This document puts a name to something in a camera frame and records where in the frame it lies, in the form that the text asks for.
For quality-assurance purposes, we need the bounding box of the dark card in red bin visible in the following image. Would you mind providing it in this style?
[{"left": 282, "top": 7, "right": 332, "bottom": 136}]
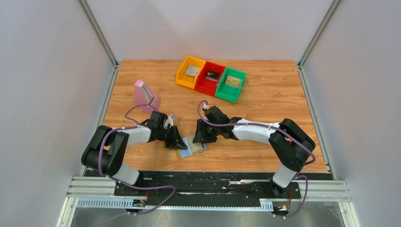
[{"left": 205, "top": 70, "right": 220, "bottom": 82}]

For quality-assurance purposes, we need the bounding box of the green plastic bin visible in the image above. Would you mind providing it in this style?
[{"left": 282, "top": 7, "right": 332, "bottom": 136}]
[{"left": 215, "top": 67, "right": 246, "bottom": 103}]

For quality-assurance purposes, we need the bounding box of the red plastic bin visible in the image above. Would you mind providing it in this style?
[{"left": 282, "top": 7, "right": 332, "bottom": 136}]
[{"left": 194, "top": 61, "right": 226, "bottom": 96}]

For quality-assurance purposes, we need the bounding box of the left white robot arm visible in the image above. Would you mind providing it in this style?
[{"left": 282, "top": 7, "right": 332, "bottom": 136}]
[{"left": 81, "top": 111, "right": 188, "bottom": 185}]

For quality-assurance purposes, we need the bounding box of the yellow plastic bin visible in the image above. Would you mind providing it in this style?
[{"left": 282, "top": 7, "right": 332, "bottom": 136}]
[{"left": 175, "top": 55, "right": 206, "bottom": 89}]

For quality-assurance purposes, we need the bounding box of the gold card in green bin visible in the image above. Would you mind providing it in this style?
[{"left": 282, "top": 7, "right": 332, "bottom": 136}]
[{"left": 225, "top": 76, "right": 242, "bottom": 88}]

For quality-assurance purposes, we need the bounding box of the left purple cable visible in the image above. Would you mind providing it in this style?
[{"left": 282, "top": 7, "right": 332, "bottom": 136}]
[{"left": 97, "top": 104, "right": 177, "bottom": 216}]

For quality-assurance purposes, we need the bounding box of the yellow leather card holder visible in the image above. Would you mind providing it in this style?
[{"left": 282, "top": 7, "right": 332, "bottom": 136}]
[{"left": 176, "top": 133, "right": 209, "bottom": 160}]

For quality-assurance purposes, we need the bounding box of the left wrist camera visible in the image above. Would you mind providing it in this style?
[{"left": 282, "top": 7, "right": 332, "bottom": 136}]
[{"left": 164, "top": 114, "right": 176, "bottom": 128}]

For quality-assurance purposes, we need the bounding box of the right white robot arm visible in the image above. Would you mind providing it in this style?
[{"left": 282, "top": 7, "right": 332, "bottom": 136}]
[{"left": 192, "top": 105, "right": 316, "bottom": 188}]

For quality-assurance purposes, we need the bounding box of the pink wedge stand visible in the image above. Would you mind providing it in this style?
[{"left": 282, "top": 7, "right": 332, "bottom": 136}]
[{"left": 135, "top": 79, "right": 161, "bottom": 114}]

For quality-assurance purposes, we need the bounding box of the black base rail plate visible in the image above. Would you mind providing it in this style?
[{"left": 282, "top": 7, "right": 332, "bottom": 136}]
[{"left": 114, "top": 171, "right": 309, "bottom": 208}]

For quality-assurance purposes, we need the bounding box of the silver card in yellow bin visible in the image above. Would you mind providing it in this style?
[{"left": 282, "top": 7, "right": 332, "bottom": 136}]
[{"left": 184, "top": 65, "right": 200, "bottom": 77}]

